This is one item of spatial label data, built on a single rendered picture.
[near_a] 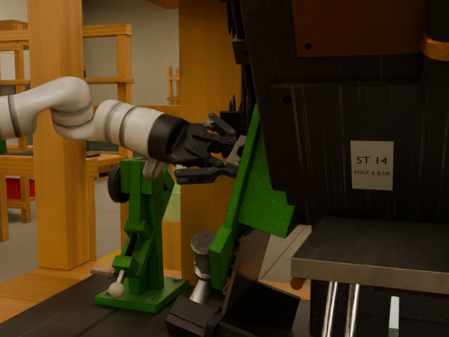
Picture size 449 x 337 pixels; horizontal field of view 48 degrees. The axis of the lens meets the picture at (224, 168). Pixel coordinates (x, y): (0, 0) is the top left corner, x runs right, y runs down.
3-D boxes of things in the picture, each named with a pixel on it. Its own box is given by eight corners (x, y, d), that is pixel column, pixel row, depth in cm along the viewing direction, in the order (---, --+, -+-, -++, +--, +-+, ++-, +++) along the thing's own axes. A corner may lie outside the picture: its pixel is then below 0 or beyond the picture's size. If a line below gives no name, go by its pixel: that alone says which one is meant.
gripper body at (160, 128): (137, 139, 76) (194, 157, 73) (164, 100, 80) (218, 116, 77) (147, 168, 82) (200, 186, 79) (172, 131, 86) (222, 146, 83)
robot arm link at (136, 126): (179, 144, 89) (148, 135, 91) (169, 99, 80) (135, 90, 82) (154, 184, 84) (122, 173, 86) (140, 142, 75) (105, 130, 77)
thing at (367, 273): (485, 313, 41) (487, 276, 41) (288, 289, 46) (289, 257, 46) (447, 217, 77) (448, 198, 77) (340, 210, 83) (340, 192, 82)
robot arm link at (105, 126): (122, 164, 83) (117, 120, 77) (46, 139, 87) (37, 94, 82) (144, 142, 88) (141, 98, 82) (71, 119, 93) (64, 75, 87)
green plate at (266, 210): (272, 277, 65) (318, 118, 61) (214, 255, 68) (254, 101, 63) (291, 253, 76) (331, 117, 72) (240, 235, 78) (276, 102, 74)
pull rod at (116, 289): (119, 301, 89) (118, 269, 88) (105, 299, 90) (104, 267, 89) (135, 291, 94) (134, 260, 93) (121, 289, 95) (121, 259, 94)
